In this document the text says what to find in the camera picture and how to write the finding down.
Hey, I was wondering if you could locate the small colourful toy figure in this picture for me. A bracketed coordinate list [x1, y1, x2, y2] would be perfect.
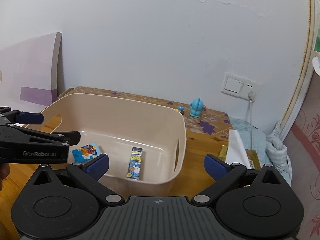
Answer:
[176, 106, 184, 115]

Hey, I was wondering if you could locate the gold tissue box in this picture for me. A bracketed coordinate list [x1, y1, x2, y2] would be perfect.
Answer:
[218, 129, 261, 170]

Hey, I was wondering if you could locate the floral patterned nightstand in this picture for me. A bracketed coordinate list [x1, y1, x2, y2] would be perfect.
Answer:
[58, 86, 233, 141]

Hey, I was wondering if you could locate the blue cartoon figurine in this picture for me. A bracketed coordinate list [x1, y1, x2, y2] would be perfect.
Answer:
[189, 98, 207, 118]

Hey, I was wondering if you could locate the beige plastic storage bin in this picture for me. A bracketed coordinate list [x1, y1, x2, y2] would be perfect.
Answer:
[42, 94, 187, 197]

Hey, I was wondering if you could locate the cream door frame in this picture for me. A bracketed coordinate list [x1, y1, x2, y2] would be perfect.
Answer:
[280, 0, 319, 141]

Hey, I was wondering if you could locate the white plug and cable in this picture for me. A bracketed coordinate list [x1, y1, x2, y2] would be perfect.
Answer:
[246, 90, 258, 153]

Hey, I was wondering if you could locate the blue cartoon card pack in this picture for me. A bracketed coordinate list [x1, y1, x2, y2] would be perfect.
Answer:
[72, 142, 101, 163]

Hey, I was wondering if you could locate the person's left hand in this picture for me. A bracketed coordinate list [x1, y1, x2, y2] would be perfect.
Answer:
[0, 163, 10, 191]

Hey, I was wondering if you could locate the white wall switch socket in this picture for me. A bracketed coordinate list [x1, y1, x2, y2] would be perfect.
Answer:
[221, 73, 261, 101]

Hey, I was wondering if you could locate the light blue blanket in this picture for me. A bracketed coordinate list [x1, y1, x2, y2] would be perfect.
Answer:
[230, 117, 292, 184]

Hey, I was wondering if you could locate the long blue cartoon box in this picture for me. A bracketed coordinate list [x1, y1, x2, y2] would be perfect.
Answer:
[126, 147, 143, 180]

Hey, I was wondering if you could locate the purple white board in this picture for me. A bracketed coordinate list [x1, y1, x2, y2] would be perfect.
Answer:
[0, 32, 62, 112]

